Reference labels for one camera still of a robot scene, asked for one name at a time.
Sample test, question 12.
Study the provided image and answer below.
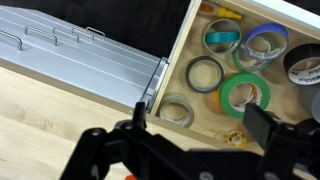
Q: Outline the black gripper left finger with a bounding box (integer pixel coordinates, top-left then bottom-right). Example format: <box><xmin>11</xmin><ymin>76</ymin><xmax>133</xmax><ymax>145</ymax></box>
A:
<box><xmin>59</xmin><ymin>101</ymin><xmax>214</xmax><ymax>180</ymax></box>

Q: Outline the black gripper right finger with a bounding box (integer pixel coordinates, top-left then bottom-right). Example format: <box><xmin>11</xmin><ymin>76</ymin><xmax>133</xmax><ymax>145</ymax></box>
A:
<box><xmin>242</xmin><ymin>102</ymin><xmax>320</xmax><ymax>180</ymax></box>

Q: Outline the small yellow tape roll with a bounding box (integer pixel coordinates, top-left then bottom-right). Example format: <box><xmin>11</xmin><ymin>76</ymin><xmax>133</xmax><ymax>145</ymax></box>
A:
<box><xmin>226</xmin><ymin>130</ymin><xmax>249</xmax><ymax>149</ymax></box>

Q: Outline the open wooden drawer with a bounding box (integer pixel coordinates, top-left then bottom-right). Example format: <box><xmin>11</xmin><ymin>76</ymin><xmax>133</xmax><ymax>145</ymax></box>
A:
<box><xmin>139</xmin><ymin>0</ymin><xmax>320</xmax><ymax>158</ymax></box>

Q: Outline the wide green tape roll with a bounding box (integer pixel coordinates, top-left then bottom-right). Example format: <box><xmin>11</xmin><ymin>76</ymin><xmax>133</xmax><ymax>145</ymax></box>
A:
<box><xmin>218</xmin><ymin>72</ymin><xmax>272</xmax><ymax>120</ymax></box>

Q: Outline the clear tape roll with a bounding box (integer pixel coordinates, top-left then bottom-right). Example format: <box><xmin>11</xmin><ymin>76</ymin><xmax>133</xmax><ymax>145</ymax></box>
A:
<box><xmin>156</xmin><ymin>92</ymin><xmax>195</xmax><ymax>129</ymax></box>

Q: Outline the dark gray tape roll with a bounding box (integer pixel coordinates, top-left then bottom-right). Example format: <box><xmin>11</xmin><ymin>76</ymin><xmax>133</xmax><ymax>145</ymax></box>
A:
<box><xmin>185</xmin><ymin>55</ymin><xmax>225</xmax><ymax>94</ymax></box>

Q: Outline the white drawer cabinet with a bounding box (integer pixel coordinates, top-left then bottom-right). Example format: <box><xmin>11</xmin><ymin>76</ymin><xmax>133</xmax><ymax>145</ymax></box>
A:
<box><xmin>0</xmin><ymin>4</ymin><xmax>161</xmax><ymax>114</ymax></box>

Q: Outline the black tape roll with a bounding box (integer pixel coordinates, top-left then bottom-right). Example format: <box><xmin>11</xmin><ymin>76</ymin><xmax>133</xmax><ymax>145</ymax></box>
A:
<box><xmin>283</xmin><ymin>43</ymin><xmax>320</xmax><ymax>87</ymax></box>

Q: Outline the blue tape roll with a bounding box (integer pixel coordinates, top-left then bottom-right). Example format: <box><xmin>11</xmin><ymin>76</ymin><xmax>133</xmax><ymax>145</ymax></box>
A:
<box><xmin>243</xmin><ymin>23</ymin><xmax>289</xmax><ymax>62</ymax></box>

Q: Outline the teal tape roll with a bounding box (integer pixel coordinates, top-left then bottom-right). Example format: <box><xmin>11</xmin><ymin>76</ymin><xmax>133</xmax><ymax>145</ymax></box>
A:
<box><xmin>204</xmin><ymin>30</ymin><xmax>241</xmax><ymax>44</ymax></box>
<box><xmin>201</xmin><ymin>18</ymin><xmax>243</xmax><ymax>56</ymax></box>

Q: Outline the glue bottle with yellow cap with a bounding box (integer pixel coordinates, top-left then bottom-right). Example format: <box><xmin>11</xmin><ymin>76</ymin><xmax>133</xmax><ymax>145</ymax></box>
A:
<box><xmin>198</xmin><ymin>1</ymin><xmax>243</xmax><ymax>20</ymax></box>

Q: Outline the light gray duct tape roll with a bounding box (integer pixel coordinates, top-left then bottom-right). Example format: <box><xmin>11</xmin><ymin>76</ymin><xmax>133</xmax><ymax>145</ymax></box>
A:
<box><xmin>301</xmin><ymin>83</ymin><xmax>320</xmax><ymax>124</ymax></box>

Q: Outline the metal drawer handle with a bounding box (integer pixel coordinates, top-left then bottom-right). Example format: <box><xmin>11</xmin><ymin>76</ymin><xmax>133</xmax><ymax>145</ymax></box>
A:
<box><xmin>0</xmin><ymin>29</ymin><xmax>24</xmax><ymax>52</ymax></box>
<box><xmin>85</xmin><ymin>26</ymin><xmax>106</xmax><ymax>38</ymax></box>
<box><xmin>24</xmin><ymin>25</ymin><xmax>58</xmax><ymax>47</ymax></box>
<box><xmin>72</xmin><ymin>27</ymin><xmax>96</xmax><ymax>41</ymax></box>
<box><xmin>53</xmin><ymin>26</ymin><xmax>81</xmax><ymax>44</ymax></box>

